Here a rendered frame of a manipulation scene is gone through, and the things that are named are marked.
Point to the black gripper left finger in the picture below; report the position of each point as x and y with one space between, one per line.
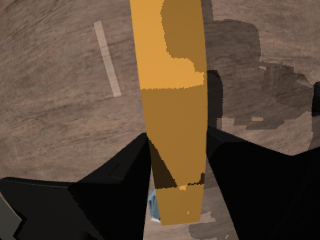
109 204

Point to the orange bar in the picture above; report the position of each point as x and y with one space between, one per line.
171 57

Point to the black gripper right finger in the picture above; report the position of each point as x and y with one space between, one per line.
260 186

